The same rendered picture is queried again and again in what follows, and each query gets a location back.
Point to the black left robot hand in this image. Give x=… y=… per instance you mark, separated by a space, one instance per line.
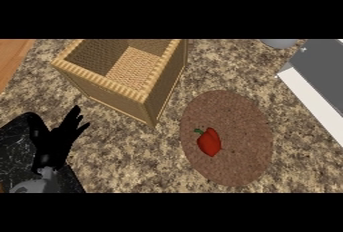
x=62 y=142

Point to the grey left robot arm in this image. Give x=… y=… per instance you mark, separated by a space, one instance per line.
x=35 y=185

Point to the round brown placemat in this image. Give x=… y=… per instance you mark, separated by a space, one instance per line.
x=236 y=114

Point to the black speckled object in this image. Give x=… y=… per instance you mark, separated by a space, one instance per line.
x=18 y=145

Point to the square wicker basket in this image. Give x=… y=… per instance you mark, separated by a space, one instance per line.
x=133 y=69

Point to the red bell pepper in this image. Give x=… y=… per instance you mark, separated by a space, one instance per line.
x=210 y=142

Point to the pale grey round object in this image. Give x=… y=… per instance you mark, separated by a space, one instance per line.
x=278 y=43

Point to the grey and white appliance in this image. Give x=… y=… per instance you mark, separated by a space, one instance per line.
x=319 y=75

